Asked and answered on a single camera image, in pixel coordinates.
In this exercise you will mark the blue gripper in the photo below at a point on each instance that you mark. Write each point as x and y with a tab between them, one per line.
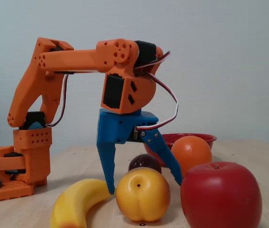
117	128

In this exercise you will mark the yellow orange toy peach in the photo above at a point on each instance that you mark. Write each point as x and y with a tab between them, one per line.
143	197

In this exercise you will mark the orange robot base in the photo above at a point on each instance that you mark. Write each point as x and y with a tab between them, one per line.
6	192

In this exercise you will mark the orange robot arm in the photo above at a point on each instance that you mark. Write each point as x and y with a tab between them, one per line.
77	59

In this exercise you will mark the red speckled bowl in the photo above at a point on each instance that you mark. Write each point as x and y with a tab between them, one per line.
209	142

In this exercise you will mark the dark purple toy plum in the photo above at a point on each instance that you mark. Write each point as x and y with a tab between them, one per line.
145	161

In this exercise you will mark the orange toy orange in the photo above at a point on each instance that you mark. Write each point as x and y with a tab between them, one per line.
191	154

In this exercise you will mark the yellow toy banana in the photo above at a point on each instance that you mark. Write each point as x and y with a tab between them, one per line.
77	202

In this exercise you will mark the red toy apple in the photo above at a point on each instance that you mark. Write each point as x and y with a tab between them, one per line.
219	197

